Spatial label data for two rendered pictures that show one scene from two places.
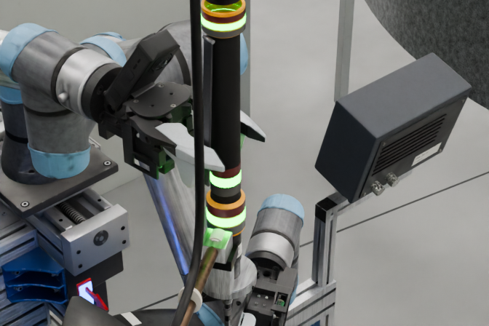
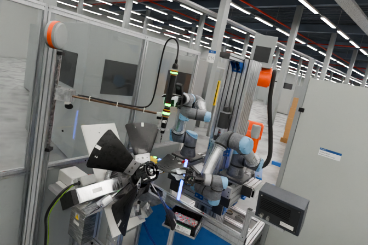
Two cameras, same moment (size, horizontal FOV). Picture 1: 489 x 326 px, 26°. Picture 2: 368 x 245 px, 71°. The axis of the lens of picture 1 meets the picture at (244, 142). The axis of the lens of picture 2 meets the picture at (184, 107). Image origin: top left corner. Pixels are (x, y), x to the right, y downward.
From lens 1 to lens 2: 1.68 m
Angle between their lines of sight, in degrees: 73
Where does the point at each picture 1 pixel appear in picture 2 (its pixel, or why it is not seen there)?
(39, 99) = not seen: hidden behind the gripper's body
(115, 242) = (225, 194)
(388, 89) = (281, 191)
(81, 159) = (182, 117)
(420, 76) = (294, 197)
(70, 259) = not seen: hidden behind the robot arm
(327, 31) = not seen: outside the picture
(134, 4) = (346, 222)
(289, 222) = (217, 178)
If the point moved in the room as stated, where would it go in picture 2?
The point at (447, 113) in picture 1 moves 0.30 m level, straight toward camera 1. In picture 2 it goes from (292, 211) to (239, 202)
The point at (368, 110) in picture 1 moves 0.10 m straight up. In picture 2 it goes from (268, 187) to (272, 172)
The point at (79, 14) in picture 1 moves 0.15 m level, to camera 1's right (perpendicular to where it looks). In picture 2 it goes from (325, 209) to (337, 217)
